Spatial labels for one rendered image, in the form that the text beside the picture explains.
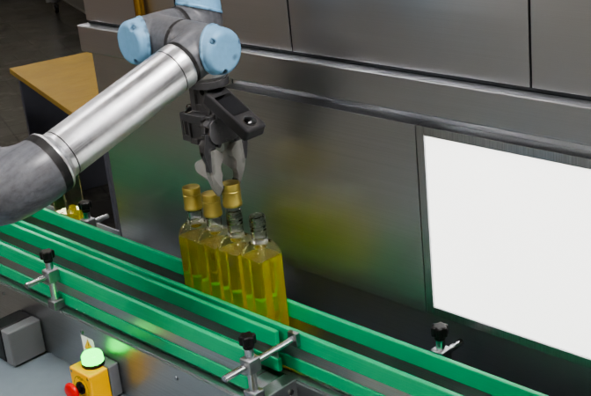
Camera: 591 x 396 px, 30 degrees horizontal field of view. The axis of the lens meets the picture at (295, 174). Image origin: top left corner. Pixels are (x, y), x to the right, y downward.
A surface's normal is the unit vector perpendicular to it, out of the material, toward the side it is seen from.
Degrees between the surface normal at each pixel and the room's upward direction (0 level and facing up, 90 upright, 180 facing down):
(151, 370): 90
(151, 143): 90
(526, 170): 90
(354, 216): 90
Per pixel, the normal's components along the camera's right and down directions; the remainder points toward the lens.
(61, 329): -0.70, 0.31
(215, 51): 0.70, 0.22
